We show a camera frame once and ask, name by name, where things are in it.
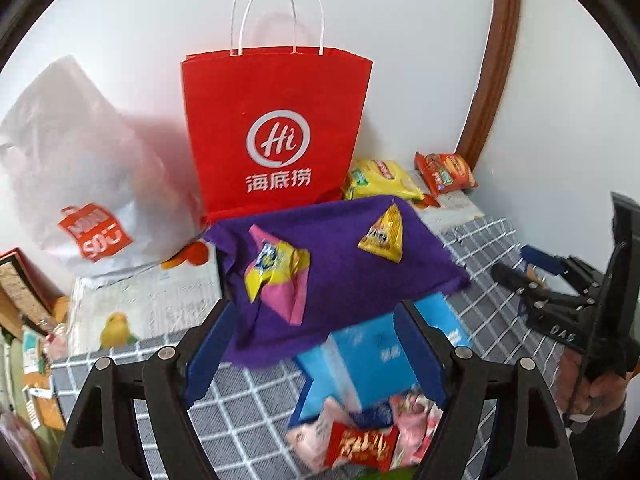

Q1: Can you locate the blue cardboard box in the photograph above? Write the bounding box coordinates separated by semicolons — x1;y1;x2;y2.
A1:
287;292;473;431

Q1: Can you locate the brown wooden frame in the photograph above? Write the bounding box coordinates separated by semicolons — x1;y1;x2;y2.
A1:
455;0;523;163

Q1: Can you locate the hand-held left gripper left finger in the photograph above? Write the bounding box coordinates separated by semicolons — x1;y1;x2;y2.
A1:
52;297;241;480

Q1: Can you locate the printed paper mat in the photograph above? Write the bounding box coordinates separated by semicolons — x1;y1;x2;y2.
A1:
67;157;486;356

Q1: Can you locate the yellow and pink snack packet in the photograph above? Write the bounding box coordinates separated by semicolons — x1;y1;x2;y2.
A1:
243;224;312;326

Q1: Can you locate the grey checked tablecloth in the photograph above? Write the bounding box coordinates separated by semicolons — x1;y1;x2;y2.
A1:
50;215;621;480

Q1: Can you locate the orange chips bag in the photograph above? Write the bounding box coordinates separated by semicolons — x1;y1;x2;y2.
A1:
414;151;476;197

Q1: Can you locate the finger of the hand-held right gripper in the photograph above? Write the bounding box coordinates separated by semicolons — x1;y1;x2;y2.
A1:
491;262;598;313
520;245;608;293

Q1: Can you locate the pink floral snack packet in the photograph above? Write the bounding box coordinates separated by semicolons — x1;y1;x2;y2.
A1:
390;392;443;466

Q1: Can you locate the red snack packet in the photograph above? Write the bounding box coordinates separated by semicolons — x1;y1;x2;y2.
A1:
324;421;401;471

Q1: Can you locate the yellow chips bag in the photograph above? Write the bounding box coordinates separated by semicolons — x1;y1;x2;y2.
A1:
341;158;426;202

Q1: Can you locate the brown framed board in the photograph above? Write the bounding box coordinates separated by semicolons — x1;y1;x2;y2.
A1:
0;247;66;341

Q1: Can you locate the person's right hand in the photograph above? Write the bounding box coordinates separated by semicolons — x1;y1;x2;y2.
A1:
557;350;628;431

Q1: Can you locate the yellow triangular snack packet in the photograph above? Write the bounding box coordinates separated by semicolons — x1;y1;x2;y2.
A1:
357;203;406;263

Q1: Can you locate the red paper bag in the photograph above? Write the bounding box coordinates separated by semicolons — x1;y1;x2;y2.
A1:
180;0;373;226

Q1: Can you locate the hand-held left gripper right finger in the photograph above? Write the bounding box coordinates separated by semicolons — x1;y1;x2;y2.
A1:
392;300;583;480

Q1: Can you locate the white plastic bag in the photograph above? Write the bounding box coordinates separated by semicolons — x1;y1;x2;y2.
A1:
0;55;206;278

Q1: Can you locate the pale pink peach snack packet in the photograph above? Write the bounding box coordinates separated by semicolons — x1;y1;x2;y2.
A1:
286;397;351;473

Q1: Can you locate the purple felt tray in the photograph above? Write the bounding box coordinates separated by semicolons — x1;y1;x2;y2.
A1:
202;195;473;368

